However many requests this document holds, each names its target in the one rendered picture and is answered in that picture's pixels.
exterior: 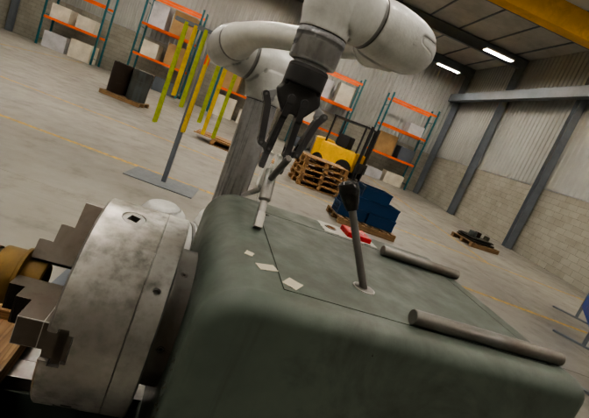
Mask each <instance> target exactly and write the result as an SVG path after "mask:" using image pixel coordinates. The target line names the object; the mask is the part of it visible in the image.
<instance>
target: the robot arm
mask: <svg viewBox="0 0 589 418"><path fill-rule="evenodd" d="M207 54H208V56H209V58H210V59H211V61H212V62H213V63H215V64H216V65H218V66H219V67H224V68H225V69H226V70H228V71H230V72H232V73H233V74H236V75H238V76H239V77H242V78H244V79H245V95H246V96H247V97H246V99H245V104H244V107H243V109H242V112H241V115H240V118H239V120H238V125H237V128H236V130H235V133H234V136H233V138H232V141H231V145H230V148H229V151H228V153H227V156H226V159H225V162H224V166H223V169H222V172H221V174H220V176H219V179H218V182H217V185H216V189H215V192H214V194H213V197H212V200H214V199H215V198H217V197H218V196H220V195H239V196H242V193H244V192H245V191H248V188H249V186H250V184H251V181H252V177H253V174H254V171H255V169H256V166H257V164H258V162H259V167H262V168H261V171H260V173H259V177H258V179H257V181H256V185H257V187H258V188H261V186H262V183H263V180H264V176H265V172H266V169H267V168H268V167H270V165H271V162H272V160H273V156H274V153H273V152H272V149H273V146H274V144H275V142H276V140H277V137H278V136H279V134H280V130H281V128H282V126H283V124H284V123H285V120H286V119H287V116H288V114H292V115H293V116H294V117H293V120H292V124H291V127H290V130H289V133H288V135H287V139H286V142H285V145H284V147H283V150H282V154H281V155H280V154H277V156H276V159H275V161H274V163H273V168H276V167H277V166H278V165H279V164H280V163H281V162H282V160H283V159H284V158H285V157H286V156H287V155H289V156H291V158H292V159H299V158H300V156H301V155H302V153H303V151H304V149H305V148H306V146H307V145H308V143H309V141H310V140H311V139H312V137H313V136H314V134H315V133H316V130H317V129H318V127H319V126H320V125H321V124H322V123H324V122H325V121H326V120H327V119H328V116H327V115H325V114H324V113H323V111H322V110H321V109H320V97H321V94H322V92H323V89H324V86H325V84H326V81H327V80H328V75H327V74H326V73H330V74H332V73H334V72H335V70H336V68H337V64H338V62H339V60H340V59H350V60H357V61H358V62H359V63H360V64H361V65H362V66H364V67H368V68H375V69H379V70H384V71H387V72H392V71H393V72H395V73H397V74H418V73H420V72H422V71H423V70H424V69H425V68H426V67H428V66H429V64H430V63H431V61H433V59H434V57H435V54H436V37H435V34H434V33H433V31H432V30H431V28H430V27H429V25H428V24H427V23H426V22H425V21H424V20H423V19H422V18H421V17H419V16H418V15H417V14H416V13H414V12H413V11H412V10H410V9H409V8H408V7H407V6H405V5H403V4H401V3H399V2H398V1H395V0H304V2H303V6H302V18H301V22H300V24H299V25H290V24H283V23H278V22H271V21H248V22H231V23H227V24H223V25H220V26H219V27H217V28H216V29H215V30H214V31H213V32H212V33H211V34H210V36H209V40H208V44H207ZM277 108H278V109H279V108H280V111H279V114H278V116H277V118H276V121H275V123H274V125H273V128H272V130H271V132H270V134H269V137H268V139H267V140H266V138H267V135H268V132H269V130H270V127H271V124H272V122H273V118H274V115H275V112H276V109H277ZM313 111H314V112H315V114H314V115H313V120H312V121H311V123H310V124H309V126H308V128H307V129H306V131H305V132H304V133H303V135H302V137H301V139H300V140H299V142H298V143H297V145H296V146H295V148H294V150H293V147H294V144H295V140H296V137H297V134H298V131H299V129H300V126H301V124H302V120H303V118H304V117H306V116H307V115H309V114H310V113H312V112H313ZM262 150H263V152H262ZM292 150H293V151H292ZM261 153H262V154H261ZM260 154H261V156H260ZM259 156H260V159H259ZM212 200H211V201H212ZM141 206H144V207H147V208H149V209H155V210H158V211H160V212H163V213H167V214H169V215H172V216H177V217H180V218H183V219H186V216H185V214H184V212H183V211H182V210H181V208H179V207H178V206H177V205H176V204H174V203H173V202H170V201H166V200H161V199H152V200H149V201H147V202H145V203H143V204H142V205H141ZM204 210H205V209H203V210H201V211H200V212H199V214H198V216H197V217H196V218H195V220H194V221H193V222H192V223H191V222H189V229H188V235H187V239H186V243H185V246H184V249H187V250H189V249H190V247H191V245H192V242H193V240H194V237H195V233H196V231H197V228H198V225H199V223H200V221H201V218H202V214H203V211H204Z"/></svg>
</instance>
